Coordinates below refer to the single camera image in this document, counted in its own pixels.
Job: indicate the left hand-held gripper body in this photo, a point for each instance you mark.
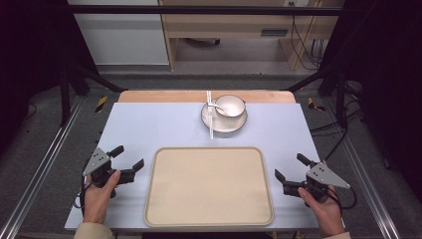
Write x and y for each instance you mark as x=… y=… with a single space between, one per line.
x=97 y=161

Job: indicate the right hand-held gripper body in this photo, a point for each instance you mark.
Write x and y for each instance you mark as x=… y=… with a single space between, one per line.
x=323 y=176

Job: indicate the person's right hand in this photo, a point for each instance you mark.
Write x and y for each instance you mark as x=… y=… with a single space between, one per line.
x=326 y=214

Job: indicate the person's left hand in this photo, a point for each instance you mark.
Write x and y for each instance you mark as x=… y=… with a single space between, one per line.
x=96 y=202

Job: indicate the pale blue table mat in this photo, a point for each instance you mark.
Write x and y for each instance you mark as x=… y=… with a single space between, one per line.
x=149 y=126

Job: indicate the yellow black floor tape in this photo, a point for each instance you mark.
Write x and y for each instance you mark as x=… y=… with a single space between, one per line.
x=101 y=104
x=313 y=105

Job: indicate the beige rectangular tray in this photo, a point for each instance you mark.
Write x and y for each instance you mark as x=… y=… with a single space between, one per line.
x=209 y=189

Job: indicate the white plate dark rim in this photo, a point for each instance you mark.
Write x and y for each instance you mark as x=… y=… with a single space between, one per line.
x=229 y=124

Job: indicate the white bowl dark rim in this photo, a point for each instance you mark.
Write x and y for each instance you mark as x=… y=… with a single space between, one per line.
x=234 y=105

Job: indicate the white chopstick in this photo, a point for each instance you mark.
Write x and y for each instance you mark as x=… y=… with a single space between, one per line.
x=208 y=96

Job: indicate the white ceramic spoon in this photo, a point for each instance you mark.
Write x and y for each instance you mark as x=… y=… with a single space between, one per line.
x=219 y=108

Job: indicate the white cabinet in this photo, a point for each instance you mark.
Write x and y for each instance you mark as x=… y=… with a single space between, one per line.
x=122 y=36

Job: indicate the black curtain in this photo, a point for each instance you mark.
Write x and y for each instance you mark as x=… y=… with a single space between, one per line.
x=30 y=49
x=388 y=66

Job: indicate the light wooden desk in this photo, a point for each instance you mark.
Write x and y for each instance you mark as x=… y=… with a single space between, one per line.
x=232 y=23

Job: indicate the aluminium floor rail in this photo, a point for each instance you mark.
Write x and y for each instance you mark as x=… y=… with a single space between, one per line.
x=365 y=172
x=40 y=166

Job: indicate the black metal frame stand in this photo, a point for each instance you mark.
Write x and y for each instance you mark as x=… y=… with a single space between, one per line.
x=341 y=99
x=65 y=96

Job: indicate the black horizontal frame bar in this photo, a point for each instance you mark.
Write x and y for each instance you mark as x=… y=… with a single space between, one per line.
x=199 y=10

